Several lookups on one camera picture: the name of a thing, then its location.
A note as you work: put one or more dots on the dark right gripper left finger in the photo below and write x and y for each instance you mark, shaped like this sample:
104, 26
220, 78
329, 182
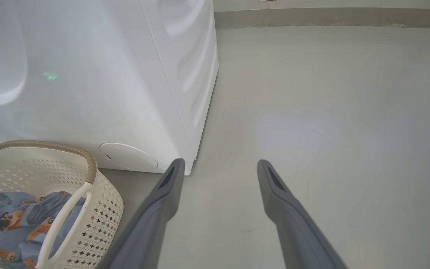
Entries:
151, 228

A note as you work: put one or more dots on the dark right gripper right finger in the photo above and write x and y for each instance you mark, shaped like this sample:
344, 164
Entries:
297, 231

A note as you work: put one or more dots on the blue bear-print garment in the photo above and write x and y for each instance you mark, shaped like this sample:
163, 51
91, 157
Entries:
28, 224

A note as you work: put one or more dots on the cream perforated laundry basket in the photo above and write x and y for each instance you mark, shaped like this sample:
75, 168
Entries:
103, 213

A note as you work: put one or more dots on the white front-load washing machine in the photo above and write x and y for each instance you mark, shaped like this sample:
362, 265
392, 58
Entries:
106, 74

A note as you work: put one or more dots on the round white filter cover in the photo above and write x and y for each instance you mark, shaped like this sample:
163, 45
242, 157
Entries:
129, 157

